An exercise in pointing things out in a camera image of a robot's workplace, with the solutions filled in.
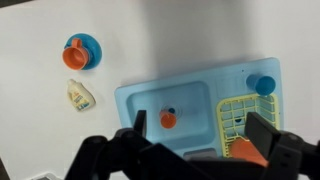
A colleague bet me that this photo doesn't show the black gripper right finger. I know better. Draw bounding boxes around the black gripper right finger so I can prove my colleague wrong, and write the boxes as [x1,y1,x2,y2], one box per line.
[244,111,320,180]

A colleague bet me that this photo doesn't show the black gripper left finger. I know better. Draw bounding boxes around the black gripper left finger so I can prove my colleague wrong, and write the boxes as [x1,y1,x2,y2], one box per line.
[64,109,201,180]

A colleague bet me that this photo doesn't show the small orange cup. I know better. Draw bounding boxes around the small orange cup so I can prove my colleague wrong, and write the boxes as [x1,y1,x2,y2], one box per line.
[159,109,178,130]

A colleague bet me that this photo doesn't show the small blue cup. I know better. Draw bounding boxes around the small blue cup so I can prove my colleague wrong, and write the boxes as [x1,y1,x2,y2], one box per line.
[245,73,277,97]

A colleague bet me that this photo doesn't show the blue toy sink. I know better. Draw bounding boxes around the blue toy sink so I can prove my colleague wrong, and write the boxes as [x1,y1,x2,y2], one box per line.
[114,57,284,161]

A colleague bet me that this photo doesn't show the yellow toy dish rack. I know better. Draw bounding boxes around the yellow toy dish rack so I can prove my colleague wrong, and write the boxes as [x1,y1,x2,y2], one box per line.
[215,93,280,158]

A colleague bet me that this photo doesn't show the blue saucer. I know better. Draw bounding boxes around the blue saucer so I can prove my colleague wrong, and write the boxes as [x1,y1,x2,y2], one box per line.
[63,32,103,71]

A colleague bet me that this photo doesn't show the orange mug with handle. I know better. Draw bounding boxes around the orange mug with handle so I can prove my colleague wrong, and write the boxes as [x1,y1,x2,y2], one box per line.
[61,37,92,71]

